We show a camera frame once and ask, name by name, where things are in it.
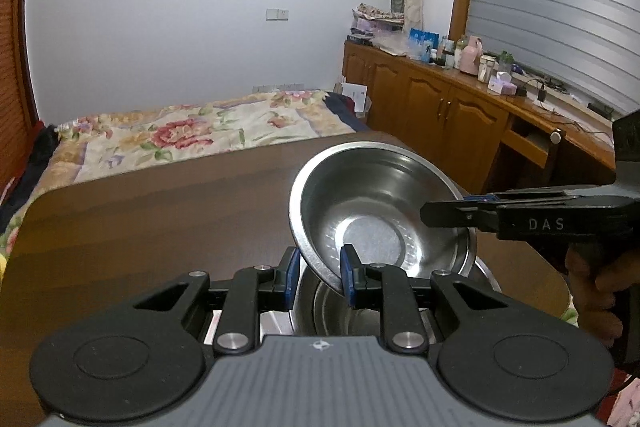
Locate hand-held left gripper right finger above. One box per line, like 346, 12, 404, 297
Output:
340, 244, 506, 355

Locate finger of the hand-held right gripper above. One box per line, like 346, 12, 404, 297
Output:
420, 200, 502, 234
462, 187, 601, 204

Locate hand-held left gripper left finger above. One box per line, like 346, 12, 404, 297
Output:
132, 247, 302, 355

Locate stainless steel bowl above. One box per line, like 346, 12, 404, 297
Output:
288, 142, 478, 299
295, 257, 503, 339

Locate person's right hand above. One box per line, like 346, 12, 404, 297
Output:
565, 244, 640, 348

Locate wooden cabinet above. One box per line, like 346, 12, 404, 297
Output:
342, 38, 619, 205

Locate tissue box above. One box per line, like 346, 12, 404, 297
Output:
487, 72, 517, 96

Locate clear jar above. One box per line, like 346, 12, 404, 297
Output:
477, 55, 497, 83

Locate pink thermos jug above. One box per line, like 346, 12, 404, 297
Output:
458, 35, 484, 76

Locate white papers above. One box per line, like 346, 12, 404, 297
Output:
333, 78, 374, 118

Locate blue box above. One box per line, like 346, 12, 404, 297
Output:
408, 28, 441, 60

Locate floral blanket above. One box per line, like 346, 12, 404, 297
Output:
0, 89, 368, 260

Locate pink cloth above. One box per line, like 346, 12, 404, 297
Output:
607, 377, 640, 427

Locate grey window blind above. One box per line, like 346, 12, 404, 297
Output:
465, 0, 640, 120

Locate dark cloth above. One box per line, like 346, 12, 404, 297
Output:
0, 121, 60, 208

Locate wooden louvered wardrobe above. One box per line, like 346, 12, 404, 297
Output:
0, 0, 43, 208

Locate white wall outlet strip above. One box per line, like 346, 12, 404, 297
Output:
251, 82, 307, 94

